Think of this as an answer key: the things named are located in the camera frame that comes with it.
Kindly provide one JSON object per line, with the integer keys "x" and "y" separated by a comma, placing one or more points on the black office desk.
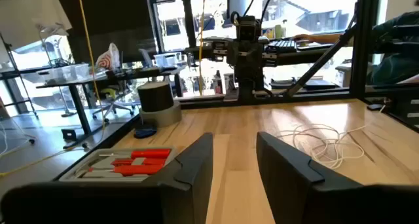
{"x": 80, "y": 109}

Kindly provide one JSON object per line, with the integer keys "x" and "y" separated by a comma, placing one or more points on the black keyboard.
{"x": 281, "y": 46}

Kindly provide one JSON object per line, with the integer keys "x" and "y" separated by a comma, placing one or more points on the green spray bottle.
{"x": 279, "y": 30}

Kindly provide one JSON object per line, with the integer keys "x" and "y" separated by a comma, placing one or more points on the clear plastic storage bin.
{"x": 65, "y": 72}

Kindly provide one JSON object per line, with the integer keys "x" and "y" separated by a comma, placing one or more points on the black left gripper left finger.
{"x": 183, "y": 184}

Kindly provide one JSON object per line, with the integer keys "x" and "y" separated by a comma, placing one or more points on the person's hand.
{"x": 299, "y": 37}

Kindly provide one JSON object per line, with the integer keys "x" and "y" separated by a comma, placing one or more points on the grey tool case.
{"x": 98, "y": 165}

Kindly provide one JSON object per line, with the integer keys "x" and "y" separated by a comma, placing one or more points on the office chair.
{"x": 113, "y": 107}

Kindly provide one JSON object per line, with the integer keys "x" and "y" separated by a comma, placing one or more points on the grey tape roll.
{"x": 163, "y": 117}

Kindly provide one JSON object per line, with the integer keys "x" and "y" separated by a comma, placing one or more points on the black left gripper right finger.
{"x": 288, "y": 184}

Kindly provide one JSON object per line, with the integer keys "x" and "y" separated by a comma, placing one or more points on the white plastic bag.
{"x": 108, "y": 58}

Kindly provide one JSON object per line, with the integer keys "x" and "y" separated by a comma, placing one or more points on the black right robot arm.
{"x": 250, "y": 80}

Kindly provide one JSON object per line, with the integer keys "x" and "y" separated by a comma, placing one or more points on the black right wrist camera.
{"x": 247, "y": 27}

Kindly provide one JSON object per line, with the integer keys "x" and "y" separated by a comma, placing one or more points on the person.
{"x": 396, "y": 63}

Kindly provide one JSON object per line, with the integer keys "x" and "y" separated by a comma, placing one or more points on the person's forearm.
{"x": 327, "y": 38}

